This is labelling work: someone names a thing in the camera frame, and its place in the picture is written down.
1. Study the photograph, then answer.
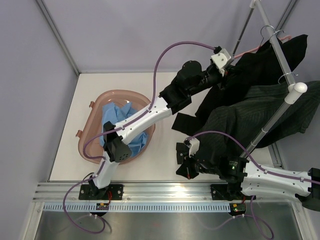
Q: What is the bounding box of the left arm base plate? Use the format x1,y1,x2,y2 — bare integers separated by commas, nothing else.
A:
78,184,124,201

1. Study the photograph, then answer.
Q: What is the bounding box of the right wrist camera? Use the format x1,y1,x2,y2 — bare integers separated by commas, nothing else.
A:
183,137,200,158

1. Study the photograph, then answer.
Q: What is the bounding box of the light blue cable duct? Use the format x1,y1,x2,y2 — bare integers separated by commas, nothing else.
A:
43,202,231,213

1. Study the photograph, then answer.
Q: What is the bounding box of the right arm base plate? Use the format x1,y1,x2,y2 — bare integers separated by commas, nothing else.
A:
210,183,252,201

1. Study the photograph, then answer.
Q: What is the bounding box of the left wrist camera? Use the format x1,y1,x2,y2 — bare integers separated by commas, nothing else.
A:
211,48,234,77

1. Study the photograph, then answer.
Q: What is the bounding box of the dark striped shirt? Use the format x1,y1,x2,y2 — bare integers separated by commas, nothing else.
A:
198,81,320,160

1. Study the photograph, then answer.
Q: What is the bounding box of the pink hanger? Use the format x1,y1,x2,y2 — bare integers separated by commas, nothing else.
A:
233,24,293,57

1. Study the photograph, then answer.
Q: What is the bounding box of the pink translucent plastic basin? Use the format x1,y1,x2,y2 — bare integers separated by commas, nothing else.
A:
76,89,151,164

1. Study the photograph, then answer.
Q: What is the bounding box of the light blue shirt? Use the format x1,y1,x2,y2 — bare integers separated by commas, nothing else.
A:
101,101,149,158

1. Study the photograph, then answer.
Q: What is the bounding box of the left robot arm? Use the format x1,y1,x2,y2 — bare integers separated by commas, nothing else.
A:
88,59,230,200

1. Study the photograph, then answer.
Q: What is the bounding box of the white clothes rack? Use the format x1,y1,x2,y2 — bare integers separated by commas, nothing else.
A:
189,0,308,173

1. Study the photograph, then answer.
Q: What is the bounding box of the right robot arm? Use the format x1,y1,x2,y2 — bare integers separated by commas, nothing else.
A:
176,142,320,212

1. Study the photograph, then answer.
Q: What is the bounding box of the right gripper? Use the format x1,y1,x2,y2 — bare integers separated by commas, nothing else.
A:
176,149,220,179

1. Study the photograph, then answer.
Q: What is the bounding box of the black shirt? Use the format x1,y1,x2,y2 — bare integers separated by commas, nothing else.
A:
171,33,309,137

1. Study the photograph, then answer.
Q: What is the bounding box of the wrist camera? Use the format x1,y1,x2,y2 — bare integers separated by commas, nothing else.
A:
183,137,200,158
211,48,234,77

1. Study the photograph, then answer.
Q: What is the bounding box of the hanger wire hook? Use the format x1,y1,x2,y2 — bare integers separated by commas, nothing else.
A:
258,29,286,48
277,72,299,84

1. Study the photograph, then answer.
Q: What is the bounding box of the aluminium mounting rail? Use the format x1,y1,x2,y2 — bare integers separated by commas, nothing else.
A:
32,181,224,203

